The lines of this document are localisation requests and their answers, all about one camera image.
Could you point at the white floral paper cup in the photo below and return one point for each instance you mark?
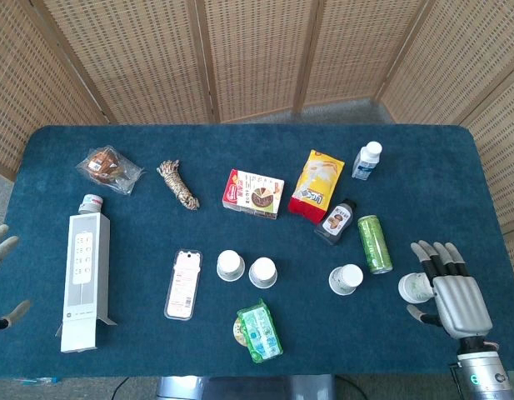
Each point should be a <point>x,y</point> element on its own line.
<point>348,277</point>
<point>230,264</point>
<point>415,287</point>
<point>262,271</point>

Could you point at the yellow and red snack bag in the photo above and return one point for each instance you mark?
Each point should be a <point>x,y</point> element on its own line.
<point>315,183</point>

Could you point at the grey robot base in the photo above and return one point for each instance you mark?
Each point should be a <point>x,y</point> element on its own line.
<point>248,389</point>

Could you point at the dark sauce squeeze bottle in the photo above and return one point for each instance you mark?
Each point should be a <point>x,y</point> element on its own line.
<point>335,223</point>

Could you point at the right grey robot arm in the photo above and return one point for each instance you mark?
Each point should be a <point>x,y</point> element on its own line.
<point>485,371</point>

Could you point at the round beige printed disc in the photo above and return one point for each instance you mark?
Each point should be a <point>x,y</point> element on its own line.
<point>238,331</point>

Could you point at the flat white blister pack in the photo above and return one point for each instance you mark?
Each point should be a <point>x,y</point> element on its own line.
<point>183,285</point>

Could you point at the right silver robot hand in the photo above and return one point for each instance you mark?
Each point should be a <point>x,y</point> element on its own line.
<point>460,304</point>

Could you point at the wicker folding screen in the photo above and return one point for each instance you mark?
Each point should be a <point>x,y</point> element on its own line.
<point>256,54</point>

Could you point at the bread in clear bag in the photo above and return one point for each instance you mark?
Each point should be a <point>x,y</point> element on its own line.
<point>104,164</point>

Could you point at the white blue-labelled plastic bottle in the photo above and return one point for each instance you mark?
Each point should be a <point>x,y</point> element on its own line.
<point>365,162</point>

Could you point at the green drink can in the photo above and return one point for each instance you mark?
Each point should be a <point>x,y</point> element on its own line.
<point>373,243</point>

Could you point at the green wrapped snack packet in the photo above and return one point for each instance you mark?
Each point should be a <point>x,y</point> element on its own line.
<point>260,333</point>

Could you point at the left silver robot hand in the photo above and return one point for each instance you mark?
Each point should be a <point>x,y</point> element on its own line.
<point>0,250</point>

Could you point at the white power strip box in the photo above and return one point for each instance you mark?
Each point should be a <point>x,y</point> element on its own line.
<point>86,271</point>

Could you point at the blue table mat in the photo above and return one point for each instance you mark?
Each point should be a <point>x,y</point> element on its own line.
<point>323,325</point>

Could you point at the blue item on floor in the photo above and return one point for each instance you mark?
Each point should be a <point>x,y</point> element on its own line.
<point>40,380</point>

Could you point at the red and white cake box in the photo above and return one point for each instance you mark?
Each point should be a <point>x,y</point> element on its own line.
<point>252,193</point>

